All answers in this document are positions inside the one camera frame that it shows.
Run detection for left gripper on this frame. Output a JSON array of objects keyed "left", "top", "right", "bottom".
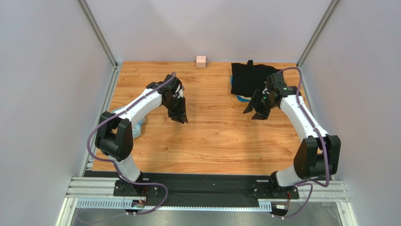
[{"left": 163, "top": 95, "right": 189, "bottom": 124}]

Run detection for black t shirt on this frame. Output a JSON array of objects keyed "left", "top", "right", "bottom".
[{"left": 231, "top": 60, "right": 279, "bottom": 97}]

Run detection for light blue headphones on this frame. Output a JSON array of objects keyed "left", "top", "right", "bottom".
[{"left": 111, "top": 107, "right": 145, "bottom": 139}]

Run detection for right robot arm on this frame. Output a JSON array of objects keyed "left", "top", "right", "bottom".
[{"left": 244, "top": 72, "right": 341, "bottom": 188}]

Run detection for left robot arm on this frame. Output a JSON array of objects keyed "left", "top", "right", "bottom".
[{"left": 90, "top": 72, "right": 188, "bottom": 186}]

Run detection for blue folded t shirt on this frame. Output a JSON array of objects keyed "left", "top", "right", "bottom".
[{"left": 230, "top": 75, "right": 250, "bottom": 102}]

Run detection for small beige cube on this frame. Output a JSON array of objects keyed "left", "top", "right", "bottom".
[{"left": 195, "top": 55, "right": 207, "bottom": 68}]

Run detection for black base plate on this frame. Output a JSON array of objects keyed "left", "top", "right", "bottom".
[{"left": 82, "top": 170, "right": 331, "bottom": 208}]

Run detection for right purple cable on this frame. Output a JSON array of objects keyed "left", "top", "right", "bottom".
[{"left": 271, "top": 66, "right": 331, "bottom": 219}]

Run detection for aluminium frame rail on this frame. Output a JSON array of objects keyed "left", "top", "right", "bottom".
[{"left": 57, "top": 171, "right": 357, "bottom": 226}]

